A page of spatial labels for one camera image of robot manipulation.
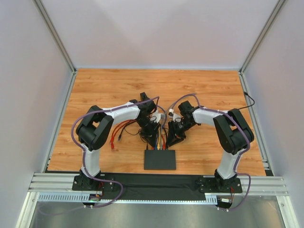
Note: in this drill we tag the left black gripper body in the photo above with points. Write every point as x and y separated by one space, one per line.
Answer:
150 131

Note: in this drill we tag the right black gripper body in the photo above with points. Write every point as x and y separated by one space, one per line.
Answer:
175 129

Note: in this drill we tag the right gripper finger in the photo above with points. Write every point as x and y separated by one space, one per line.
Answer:
170 134
175 140

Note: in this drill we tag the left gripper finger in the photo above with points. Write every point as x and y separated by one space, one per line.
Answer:
144 137
154 135

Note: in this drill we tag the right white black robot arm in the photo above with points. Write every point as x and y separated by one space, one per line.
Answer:
234 134

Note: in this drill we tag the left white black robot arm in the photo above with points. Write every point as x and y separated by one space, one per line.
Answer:
90 131

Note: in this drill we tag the black power adapter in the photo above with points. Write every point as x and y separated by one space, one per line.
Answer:
144 98

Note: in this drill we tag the black cloth strip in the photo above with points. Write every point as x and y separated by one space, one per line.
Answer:
152 184

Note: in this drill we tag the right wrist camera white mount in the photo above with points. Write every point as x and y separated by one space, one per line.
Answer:
174 116

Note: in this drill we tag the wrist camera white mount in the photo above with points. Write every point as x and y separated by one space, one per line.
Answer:
159 117
174 116

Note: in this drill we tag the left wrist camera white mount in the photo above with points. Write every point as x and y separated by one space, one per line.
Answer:
159 117

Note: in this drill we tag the black network switch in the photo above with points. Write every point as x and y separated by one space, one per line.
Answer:
159 160

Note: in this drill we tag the red ethernet cable loose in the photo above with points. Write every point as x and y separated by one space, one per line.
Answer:
117 129

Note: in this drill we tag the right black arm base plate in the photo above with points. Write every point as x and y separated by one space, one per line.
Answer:
219 185

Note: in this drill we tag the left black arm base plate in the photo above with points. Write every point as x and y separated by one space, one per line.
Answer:
83 183

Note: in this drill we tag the aluminium front rail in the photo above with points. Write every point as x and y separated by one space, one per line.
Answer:
256 185

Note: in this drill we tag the grey slotted cable duct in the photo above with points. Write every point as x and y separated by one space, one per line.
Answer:
209 199

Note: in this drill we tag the right aluminium frame post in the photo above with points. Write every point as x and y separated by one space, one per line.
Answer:
263 33

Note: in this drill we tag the aluminium frame post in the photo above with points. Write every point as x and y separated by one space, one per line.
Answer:
263 33
50 26

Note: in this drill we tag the left aluminium frame post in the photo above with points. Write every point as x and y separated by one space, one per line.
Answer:
50 26

